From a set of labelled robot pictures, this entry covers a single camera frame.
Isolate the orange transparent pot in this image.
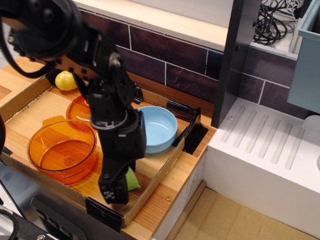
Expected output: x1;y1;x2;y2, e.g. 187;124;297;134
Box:
27;115;99;186

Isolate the black toy stove front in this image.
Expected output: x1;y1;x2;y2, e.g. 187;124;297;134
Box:
0;163;127;240

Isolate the white toy sink drainboard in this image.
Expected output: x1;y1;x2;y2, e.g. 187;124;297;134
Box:
203;98;320;238

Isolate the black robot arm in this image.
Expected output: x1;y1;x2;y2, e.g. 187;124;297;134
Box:
0;0;147;204

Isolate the teal plastic bin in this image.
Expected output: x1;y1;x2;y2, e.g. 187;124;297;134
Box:
287;0;320;113

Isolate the orange transparent pot lid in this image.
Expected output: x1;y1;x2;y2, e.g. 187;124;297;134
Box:
66;95;98;134

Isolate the dark grey shelf post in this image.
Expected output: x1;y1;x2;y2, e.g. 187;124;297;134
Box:
211;0;261;128

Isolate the yellow plastic potato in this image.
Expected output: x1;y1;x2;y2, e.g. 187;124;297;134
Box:
54;71;77;91

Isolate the green plastic pear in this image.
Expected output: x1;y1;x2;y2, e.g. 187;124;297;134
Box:
125;167;141;192

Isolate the light blue bowl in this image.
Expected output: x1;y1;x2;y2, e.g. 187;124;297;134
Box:
138;106;178;154

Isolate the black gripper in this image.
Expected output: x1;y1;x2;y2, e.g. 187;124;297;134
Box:
90;109;147;205

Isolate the tangle of black cables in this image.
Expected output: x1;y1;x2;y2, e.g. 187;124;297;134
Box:
252;0;303;46

